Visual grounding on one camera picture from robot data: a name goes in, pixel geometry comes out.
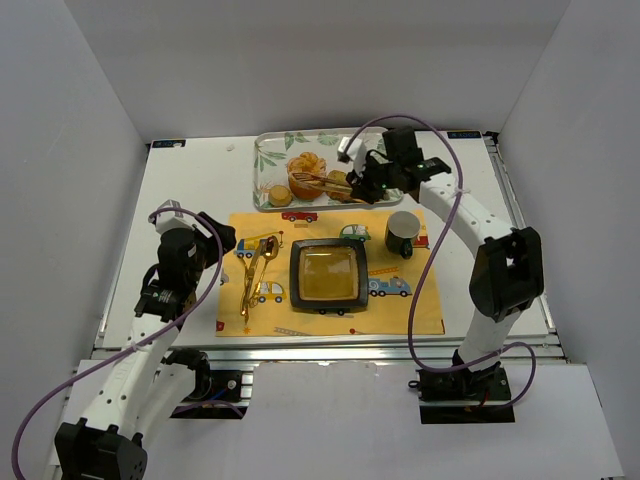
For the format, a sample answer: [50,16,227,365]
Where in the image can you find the large orange sugared bun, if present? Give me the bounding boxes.
[286,152,326,201]

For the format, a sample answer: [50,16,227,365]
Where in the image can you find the metal serving tongs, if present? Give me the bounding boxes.
[291,172,364,203]

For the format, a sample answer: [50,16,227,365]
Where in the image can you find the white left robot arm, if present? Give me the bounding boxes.
[54,207,236,479]

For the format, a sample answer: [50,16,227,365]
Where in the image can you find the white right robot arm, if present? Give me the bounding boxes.
[337,127,544,374]

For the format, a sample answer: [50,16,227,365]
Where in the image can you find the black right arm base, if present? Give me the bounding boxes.
[408,363,515,425]

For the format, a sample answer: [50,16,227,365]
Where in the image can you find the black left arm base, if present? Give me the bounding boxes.
[161,349,252,420]

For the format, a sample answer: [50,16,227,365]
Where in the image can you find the herb bread slice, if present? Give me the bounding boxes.
[324,170,356,203]

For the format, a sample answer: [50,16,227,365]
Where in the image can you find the gold spoon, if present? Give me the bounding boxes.
[249,235,280,307]

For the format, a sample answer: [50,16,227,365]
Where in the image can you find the gold fork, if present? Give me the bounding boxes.
[240,240,266,323]

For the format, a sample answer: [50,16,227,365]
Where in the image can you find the dark green mug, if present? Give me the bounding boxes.
[385,211,421,260]

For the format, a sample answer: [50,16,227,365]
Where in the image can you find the small round yellow cake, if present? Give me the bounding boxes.
[268,185,293,208]

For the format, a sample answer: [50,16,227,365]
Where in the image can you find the yellow vehicle-print placemat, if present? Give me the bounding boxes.
[216,210,445,338]

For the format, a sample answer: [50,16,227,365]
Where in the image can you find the blue right table label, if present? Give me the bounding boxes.
[447,130,482,140]

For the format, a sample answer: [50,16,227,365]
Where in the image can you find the blue table label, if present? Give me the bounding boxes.
[151,139,186,149]
[447,130,482,140]

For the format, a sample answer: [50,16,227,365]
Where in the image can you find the white leaf-print tray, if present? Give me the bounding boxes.
[252,125,405,213]

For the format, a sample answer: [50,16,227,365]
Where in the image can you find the black square plate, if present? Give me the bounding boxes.
[289,238,369,316]

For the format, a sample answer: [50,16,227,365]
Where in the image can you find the blue left table label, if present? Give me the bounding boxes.
[151,139,186,149]

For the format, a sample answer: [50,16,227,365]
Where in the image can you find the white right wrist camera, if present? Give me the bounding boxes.
[338,137,367,164]

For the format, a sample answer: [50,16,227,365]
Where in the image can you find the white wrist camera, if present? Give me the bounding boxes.
[148,199,194,235]
[338,137,367,164]

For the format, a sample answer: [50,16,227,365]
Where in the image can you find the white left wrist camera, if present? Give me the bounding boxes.
[148,199,194,235]

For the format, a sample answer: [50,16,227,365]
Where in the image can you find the aluminium table frame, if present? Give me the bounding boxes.
[92,135,524,365]

